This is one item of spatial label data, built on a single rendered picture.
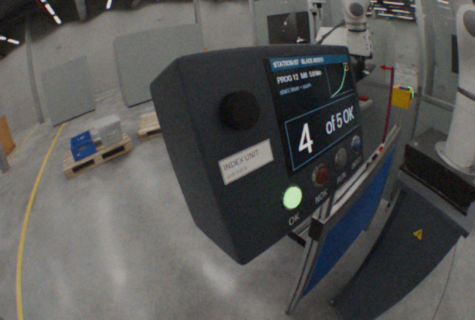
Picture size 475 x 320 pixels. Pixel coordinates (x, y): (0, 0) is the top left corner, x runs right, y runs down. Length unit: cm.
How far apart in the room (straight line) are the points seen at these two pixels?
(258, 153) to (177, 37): 630
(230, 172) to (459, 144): 59
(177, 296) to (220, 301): 27
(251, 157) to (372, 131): 163
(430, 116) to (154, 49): 601
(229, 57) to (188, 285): 137
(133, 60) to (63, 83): 281
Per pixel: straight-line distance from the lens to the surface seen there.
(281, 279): 140
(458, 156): 64
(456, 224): 61
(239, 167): 16
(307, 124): 22
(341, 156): 27
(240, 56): 17
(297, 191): 21
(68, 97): 765
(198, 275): 146
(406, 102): 113
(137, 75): 608
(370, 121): 175
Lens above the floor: 126
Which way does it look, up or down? 26 degrees down
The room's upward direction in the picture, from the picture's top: 6 degrees counter-clockwise
